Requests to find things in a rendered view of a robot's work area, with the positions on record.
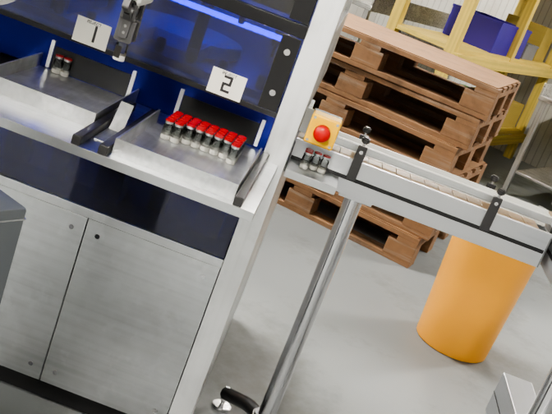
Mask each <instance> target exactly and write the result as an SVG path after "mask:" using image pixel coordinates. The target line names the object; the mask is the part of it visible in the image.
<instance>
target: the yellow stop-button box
mask: <svg viewBox="0 0 552 414"><path fill-rule="evenodd" d="M342 123H343V118H342V117H338V116H336V115H333V114H331V113H327V112H325V111H323V110H320V109H318V108H316V109H315V111H314V113H313V115H312V118H311V120H310V124H309V126H308V128H307V131H306V134H305V136H304V141H305V142H308V143H311V144H313V145H317V146H319V147H321V148H323V149H326V150H332V148H333V147H334V143H335V141H336V139H337V136H338V133H339V130H340V128H341V125H342ZM319 125H326V126H327V127H328V128H329V129H330V138H329V139H328V140H327V141H326V142H324V143H320V142H318V141H316V140H315V138H314V136H313V132H314V129H315V128H316V127H317V126H319Z"/></svg>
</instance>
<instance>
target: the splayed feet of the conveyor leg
mask: <svg viewBox="0 0 552 414"><path fill-rule="evenodd" d="M220 396H221V397H220V398H221V399H215V400H214V401H213V402H212V406H213V408H214V409H215V410H216V411H218V412H223V413H226V412H229V411H230V410H231V406H230V404H229V403H231V404H232V405H234V406H236V407H239V408H241V409H242V410H243V411H245V412H246V413H247V414H259V413H258V411H259V409H260V406H259V405H258V404H257V403H256V402H255V401H254V400H253V399H252V398H250V397H248V396H246V395H245V394H243V393H240V392H238V391H236V390H235V389H231V387H229V386H227V387H225V388H223V389H222V391H221V393H220Z"/></svg>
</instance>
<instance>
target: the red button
mask: <svg viewBox="0 0 552 414"><path fill-rule="evenodd" d="M313 136H314V138H315V140H316V141H318V142H320V143H324V142H326V141H327V140H328V139H329V138H330V129H329V128H328V127H327V126H326V125H319V126H317V127H316V128H315V129H314V132H313Z"/></svg>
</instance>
